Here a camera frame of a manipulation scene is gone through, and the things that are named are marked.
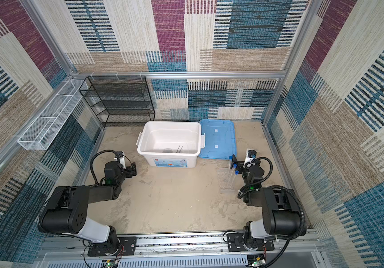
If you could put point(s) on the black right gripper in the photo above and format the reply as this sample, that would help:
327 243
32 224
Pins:
240 163

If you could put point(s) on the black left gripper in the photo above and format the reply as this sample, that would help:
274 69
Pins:
128 170

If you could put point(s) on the blue capped test tube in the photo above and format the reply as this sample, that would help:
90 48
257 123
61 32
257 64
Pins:
235 177
233 167
229 166

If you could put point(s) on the small white ceramic dish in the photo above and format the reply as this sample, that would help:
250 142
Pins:
169 151

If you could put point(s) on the white plastic storage bin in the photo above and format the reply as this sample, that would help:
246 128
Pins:
159 135

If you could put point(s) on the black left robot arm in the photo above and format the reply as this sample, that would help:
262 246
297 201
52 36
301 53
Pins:
66 210

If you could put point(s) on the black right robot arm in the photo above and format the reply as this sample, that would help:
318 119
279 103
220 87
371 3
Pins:
283 215

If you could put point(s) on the blue plastic bin lid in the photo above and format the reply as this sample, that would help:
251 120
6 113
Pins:
220 139

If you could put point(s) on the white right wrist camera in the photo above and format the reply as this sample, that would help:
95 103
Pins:
250 156

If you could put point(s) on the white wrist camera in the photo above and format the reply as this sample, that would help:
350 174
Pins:
119 157
250 156

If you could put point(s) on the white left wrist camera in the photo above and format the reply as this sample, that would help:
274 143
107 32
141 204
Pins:
119 157

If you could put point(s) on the black wire shelf rack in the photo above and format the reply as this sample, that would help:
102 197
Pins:
119 101

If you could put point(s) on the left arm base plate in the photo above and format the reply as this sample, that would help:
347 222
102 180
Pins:
124 246

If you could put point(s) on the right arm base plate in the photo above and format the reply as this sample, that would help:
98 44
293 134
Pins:
239 242

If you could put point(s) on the aluminium front rail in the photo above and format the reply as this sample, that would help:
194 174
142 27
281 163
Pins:
149 244

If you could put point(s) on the white wire mesh basket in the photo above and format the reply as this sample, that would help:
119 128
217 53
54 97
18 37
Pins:
43 130

